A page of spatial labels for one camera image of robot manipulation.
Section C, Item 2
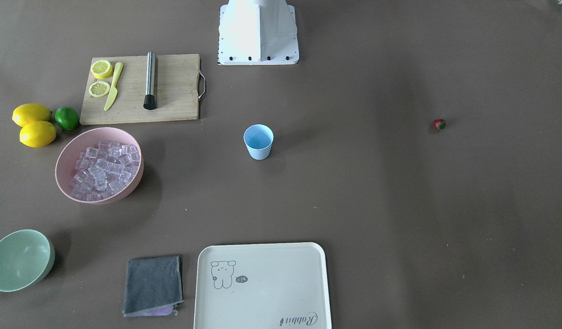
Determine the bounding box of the pink bowl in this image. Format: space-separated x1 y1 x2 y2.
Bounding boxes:
55 127 144 205

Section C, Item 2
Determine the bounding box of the green lime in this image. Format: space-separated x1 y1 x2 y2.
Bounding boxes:
54 107 79 131

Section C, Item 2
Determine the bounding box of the lemon half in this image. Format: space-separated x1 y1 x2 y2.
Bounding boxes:
88 81 111 98
90 59 114 79

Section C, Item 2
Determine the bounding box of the whole yellow lemon upper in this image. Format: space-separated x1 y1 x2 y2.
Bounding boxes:
11 103 52 127

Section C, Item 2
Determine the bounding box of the wooden cutting board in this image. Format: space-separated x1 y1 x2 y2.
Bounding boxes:
80 54 201 125

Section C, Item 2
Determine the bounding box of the grey folded cloth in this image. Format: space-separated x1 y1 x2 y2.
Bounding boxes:
122 255 184 317

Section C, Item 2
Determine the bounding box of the light blue cup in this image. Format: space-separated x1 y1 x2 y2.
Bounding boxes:
243 124 274 160

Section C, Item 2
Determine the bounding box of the cream rabbit tray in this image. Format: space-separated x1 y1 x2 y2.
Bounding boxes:
193 242 333 329

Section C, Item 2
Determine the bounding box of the red strawberry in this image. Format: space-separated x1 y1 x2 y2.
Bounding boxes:
433 118 447 131

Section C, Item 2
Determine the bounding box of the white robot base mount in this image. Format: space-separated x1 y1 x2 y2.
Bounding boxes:
217 0 300 65

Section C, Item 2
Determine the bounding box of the whole yellow lemon lower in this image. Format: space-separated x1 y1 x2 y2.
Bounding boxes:
19 121 56 148

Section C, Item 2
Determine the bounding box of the lemon half lower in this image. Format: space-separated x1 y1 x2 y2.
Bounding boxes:
88 81 111 98

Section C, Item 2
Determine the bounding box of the whole yellow lemon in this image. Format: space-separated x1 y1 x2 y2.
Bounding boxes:
11 103 52 127
19 121 56 148

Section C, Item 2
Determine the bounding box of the lemon half upper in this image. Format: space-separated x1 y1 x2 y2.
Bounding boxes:
90 59 114 79

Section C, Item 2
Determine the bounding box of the green bowl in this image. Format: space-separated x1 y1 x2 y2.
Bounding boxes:
0 229 55 293

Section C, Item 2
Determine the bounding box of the pile of ice cubes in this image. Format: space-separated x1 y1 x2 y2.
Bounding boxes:
70 140 143 202

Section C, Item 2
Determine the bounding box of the yellow plastic knife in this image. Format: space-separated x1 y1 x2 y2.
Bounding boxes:
103 62 124 111

